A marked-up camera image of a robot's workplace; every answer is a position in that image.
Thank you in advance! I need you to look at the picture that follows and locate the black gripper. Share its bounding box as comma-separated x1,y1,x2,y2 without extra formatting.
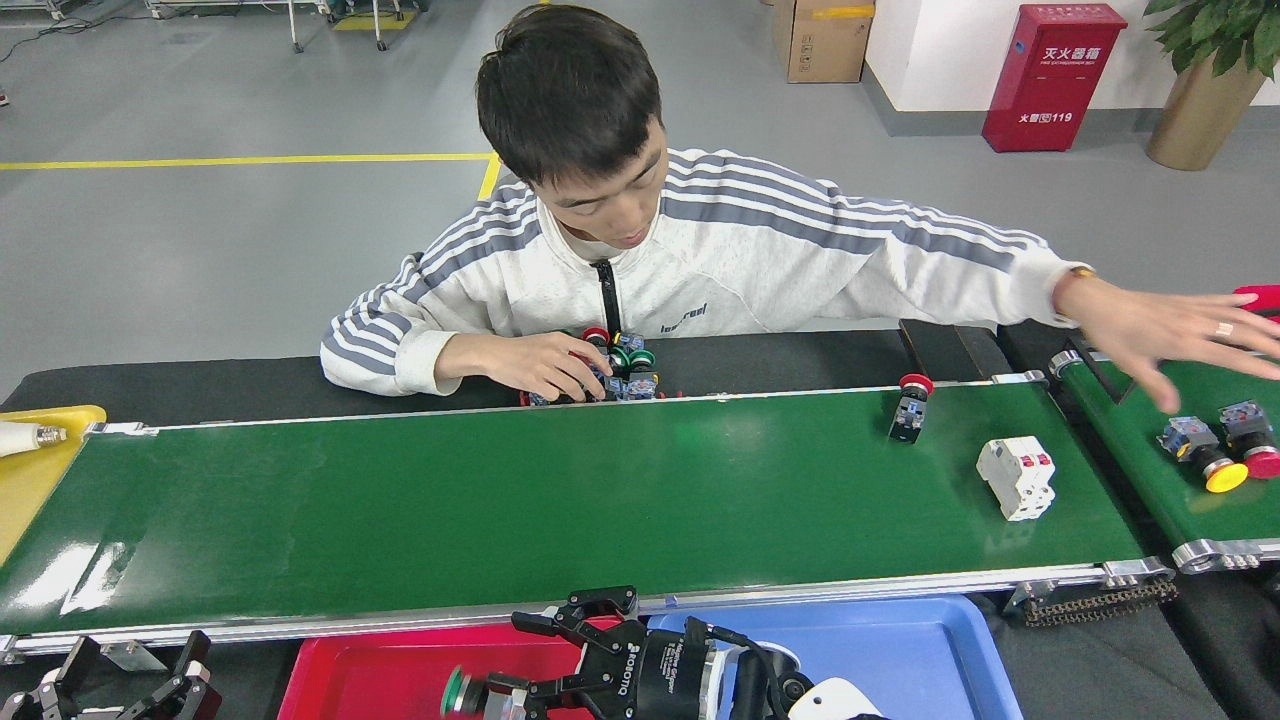
483,585,716,720

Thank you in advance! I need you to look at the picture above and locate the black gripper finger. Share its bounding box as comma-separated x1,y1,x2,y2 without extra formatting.
140,630,223,720
35,635,103,720

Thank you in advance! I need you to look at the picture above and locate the white circuit breaker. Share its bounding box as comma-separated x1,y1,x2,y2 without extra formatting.
976,435,1057,523

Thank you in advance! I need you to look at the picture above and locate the yellow mushroom push button switch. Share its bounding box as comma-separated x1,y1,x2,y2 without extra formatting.
1158,415,1250,495

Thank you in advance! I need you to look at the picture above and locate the long green conveyor belt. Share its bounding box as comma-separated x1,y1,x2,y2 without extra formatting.
0,370,1181,666

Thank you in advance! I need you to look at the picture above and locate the yellow plastic tray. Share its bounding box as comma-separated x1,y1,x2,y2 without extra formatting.
0,404,107,566

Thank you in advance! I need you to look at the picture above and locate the red plastic tray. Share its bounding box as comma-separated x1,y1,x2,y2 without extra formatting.
278,618,651,720

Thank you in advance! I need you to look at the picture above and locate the blue plastic tray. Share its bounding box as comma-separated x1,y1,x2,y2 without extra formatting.
645,595,1026,720

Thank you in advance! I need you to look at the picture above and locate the green feeder conveyor belt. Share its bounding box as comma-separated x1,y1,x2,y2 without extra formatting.
1050,345,1280,576

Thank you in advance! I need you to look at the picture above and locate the person's right hand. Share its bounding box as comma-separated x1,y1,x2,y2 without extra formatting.
500,330,613,403

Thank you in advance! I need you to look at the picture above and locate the person's left hand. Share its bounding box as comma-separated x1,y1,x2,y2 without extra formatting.
1055,272,1280,416

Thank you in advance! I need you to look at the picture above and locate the white light bulb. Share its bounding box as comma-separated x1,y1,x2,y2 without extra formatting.
0,420,69,459

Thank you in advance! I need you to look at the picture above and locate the person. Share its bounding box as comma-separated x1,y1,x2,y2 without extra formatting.
320,3,1086,401

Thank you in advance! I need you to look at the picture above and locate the black flat panel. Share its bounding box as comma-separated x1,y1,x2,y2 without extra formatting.
898,320,1001,383

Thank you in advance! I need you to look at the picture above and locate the black guide bar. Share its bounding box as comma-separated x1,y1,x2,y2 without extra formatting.
1072,345,1131,406

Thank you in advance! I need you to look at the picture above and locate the white wheeled stand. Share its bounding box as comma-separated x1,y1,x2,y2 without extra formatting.
285,0,391,53

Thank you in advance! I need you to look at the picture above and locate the cardboard box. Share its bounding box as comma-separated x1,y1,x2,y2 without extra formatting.
772,0,877,85

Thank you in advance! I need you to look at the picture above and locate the red fire extinguisher cabinet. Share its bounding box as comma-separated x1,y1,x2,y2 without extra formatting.
982,3,1129,154

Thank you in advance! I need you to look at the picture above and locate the gold plant pot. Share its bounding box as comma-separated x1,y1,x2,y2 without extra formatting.
1147,55,1271,172

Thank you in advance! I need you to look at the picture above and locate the green potted plant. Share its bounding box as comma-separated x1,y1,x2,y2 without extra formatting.
1145,0,1280,81

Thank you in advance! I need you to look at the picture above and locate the black drive chain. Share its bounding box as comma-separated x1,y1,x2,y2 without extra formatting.
1020,578,1181,629

